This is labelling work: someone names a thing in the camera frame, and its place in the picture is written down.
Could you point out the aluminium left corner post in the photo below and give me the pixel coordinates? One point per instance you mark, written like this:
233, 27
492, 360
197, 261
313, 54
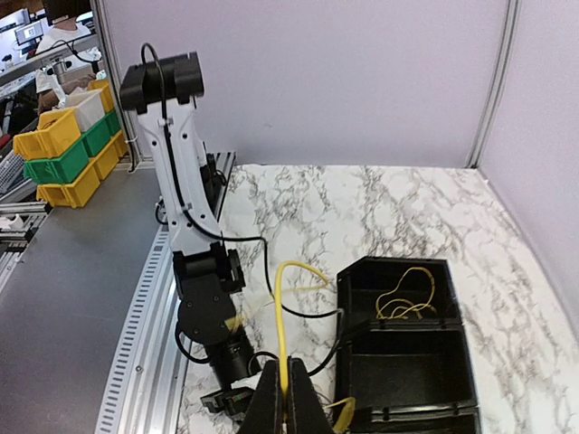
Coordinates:
497, 83

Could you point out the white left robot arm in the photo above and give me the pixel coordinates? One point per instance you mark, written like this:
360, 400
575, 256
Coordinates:
163, 93

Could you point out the black storage bin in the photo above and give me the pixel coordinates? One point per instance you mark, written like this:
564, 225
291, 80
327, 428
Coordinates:
382, 291
405, 369
456, 420

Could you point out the black middle storage bin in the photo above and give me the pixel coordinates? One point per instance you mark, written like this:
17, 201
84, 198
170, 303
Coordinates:
405, 369

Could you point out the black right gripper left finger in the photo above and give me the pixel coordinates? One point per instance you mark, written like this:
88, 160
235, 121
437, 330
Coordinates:
265, 412

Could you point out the black right storage bin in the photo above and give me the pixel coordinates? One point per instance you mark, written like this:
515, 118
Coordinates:
456, 420

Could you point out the person in white shirt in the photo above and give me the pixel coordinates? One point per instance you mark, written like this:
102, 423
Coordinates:
73, 68

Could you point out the yellow green stacked bins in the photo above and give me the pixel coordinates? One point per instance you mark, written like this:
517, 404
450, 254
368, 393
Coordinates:
75, 148

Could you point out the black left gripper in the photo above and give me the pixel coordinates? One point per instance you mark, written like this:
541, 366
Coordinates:
234, 402

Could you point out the black left storage bin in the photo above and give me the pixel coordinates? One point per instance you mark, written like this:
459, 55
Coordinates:
382, 291

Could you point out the aluminium front table rail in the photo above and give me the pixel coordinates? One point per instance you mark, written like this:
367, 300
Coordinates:
145, 386

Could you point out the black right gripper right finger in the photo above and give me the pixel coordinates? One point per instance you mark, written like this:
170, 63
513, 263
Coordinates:
306, 415

